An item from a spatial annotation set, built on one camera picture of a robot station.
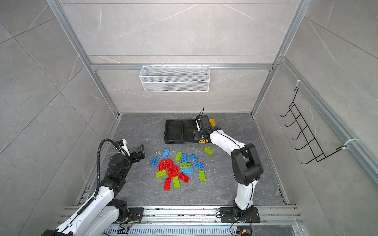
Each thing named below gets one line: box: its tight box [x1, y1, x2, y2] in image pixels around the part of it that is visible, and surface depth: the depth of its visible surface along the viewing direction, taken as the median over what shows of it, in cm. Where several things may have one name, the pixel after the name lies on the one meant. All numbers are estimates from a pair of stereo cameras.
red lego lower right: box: [178, 172, 190, 184], surface depth 87 cm
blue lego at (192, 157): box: [187, 154, 199, 161], surface depth 95 cm
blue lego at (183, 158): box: [181, 153, 188, 164], surface depth 96 cm
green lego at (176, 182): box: [172, 176, 181, 189], surface depth 85 cm
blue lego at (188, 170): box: [182, 167, 194, 175], surface depth 90 cm
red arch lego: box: [158, 158, 175, 172], surface depth 92 cm
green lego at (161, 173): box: [155, 169, 167, 179], surface depth 88 cm
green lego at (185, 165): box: [180, 162, 192, 170], surface depth 92 cm
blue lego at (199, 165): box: [192, 160, 205, 171], surface depth 92 cm
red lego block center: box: [167, 165, 179, 179], surface depth 88 cm
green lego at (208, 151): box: [203, 147, 215, 156], surface depth 100 cm
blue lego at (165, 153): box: [162, 148, 170, 159], surface depth 97 cm
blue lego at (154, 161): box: [149, 156, 159, 168], surface depth 92 cm
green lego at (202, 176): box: [198, 170, 207, 182], surface depth 89 cm
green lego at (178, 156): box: [174, 151, 183, 162], surface depth 97 cm
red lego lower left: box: [163, 177, 172, 191], surface depth 84 cm
